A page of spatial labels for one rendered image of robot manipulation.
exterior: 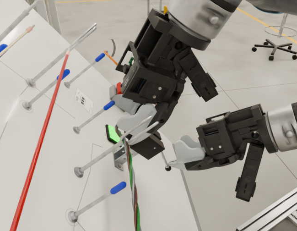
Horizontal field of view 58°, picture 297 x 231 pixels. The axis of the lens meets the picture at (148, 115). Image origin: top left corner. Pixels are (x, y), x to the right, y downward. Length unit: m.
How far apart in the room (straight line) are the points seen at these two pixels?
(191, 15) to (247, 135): 0.25
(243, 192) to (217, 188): 1.41
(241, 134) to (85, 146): 0.27
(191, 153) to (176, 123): 1.87
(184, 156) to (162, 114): 0.17
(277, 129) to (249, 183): 0.11
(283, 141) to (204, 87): 0.15
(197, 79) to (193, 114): 2.13
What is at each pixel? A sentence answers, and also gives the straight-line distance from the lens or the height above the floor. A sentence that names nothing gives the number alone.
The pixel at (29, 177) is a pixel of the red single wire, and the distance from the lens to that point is 0.22.
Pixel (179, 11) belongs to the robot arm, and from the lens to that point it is 0.34.
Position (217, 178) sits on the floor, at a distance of 1.99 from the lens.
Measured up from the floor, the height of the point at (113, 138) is 1.12.
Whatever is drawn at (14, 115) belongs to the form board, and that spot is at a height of 1.26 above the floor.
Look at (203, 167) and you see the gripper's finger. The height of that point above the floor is 1.11.
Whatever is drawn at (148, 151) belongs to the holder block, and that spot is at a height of 1.13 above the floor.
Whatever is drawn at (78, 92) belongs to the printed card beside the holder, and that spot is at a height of 1.19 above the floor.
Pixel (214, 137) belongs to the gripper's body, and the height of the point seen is 1.16.
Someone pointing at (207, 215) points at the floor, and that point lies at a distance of 1.79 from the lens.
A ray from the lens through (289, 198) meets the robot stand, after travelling 1.76.
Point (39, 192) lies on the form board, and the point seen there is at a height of 1.22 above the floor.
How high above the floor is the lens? 1.47
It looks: 36 degrees down
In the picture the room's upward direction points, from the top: straight up
